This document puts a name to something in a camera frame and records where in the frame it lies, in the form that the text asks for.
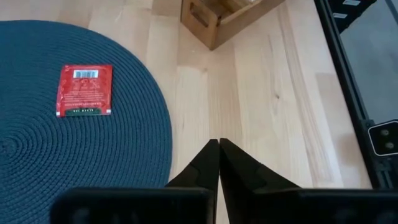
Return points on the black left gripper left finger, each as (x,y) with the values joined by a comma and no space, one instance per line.
(205,168)

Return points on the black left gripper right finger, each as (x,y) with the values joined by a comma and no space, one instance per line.
(239,171)

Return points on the red strawberry tea packet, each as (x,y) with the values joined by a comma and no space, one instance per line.
(84,93)

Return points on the wooden three-compartment tea box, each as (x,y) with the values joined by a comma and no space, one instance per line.
(236,25)

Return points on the round dark blue woven placemat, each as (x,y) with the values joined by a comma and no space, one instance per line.
(31,155)

